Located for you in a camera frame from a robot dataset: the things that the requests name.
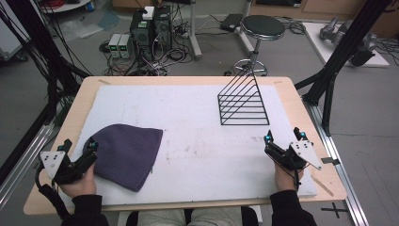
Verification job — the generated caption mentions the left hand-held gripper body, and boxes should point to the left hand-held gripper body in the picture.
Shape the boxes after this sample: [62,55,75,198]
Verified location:
[39,150,99,186]

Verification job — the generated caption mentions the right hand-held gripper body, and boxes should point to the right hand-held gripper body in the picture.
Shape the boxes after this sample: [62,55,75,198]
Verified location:
[263,139,323,172]

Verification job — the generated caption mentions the purple knit beanie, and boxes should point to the purple knit beanie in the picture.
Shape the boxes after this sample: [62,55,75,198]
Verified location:
[84,123,164,193]

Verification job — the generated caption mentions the black wire rack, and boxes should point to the black wire rack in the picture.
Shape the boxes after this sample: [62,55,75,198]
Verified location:
[216,64,271,126]

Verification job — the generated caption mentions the person's left hand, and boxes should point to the person's left hand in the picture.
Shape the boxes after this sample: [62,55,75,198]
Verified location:
[58,163,98,200]

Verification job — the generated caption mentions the person's right hand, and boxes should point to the person's right hand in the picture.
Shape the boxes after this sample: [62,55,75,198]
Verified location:
[274,161,305,192]

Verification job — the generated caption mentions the white foam mat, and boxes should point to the white foam mat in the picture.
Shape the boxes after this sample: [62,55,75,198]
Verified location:
[59,84,318,207]

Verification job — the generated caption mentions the white floor board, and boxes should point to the white floor board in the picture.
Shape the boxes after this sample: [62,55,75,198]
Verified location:
[301,22,391,69]

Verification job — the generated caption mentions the black round stool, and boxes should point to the black round stool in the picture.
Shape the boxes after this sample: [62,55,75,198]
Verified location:
[224,14,287,77]

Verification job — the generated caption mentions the grey power supply unit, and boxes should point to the grey power supply unit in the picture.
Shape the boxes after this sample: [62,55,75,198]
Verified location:
[107,33,122,59]
[118,33,135,59]

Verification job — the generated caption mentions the person's legs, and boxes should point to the person's legs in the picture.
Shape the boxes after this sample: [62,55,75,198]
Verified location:
[125,205,260,226]

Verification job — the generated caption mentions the black flat box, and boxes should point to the black flat box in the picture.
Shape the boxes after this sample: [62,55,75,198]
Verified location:
[219,13,245,33]

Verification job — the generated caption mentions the black computer tower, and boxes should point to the black computer tower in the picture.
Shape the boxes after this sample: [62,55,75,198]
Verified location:
[129,8,155,62]
[152,5,173,56]

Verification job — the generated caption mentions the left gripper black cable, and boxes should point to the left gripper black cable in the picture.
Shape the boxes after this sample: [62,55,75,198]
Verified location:
[34,166,72,220]

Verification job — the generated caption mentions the aluminium rail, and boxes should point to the aluminium rail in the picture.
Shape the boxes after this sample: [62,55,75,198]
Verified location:
[0,123,57,211]
[302,97,371,226]

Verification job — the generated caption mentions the black frame stand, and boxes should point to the black frame stand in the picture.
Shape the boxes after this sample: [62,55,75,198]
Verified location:
[294,0,394,137]
[0,0,92,186]

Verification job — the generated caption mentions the tangle of floor cables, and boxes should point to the tangle of floor cables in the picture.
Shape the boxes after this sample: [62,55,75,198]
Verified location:
[98,18,208,77]

